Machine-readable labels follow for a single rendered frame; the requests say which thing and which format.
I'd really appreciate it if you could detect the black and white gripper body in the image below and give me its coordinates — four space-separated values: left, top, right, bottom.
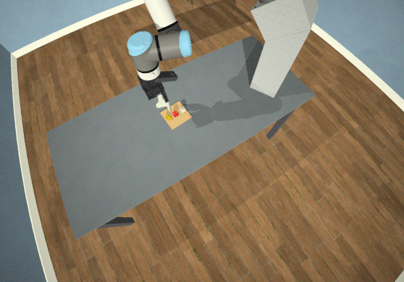
137 75 164 100

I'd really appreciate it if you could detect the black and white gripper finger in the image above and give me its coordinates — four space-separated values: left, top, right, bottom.
156 88 170 112

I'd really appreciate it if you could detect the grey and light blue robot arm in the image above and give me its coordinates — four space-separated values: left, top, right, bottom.
127 0 192 83

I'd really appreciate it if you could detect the tan flat mat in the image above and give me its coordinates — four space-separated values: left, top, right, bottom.
160 101 192 129

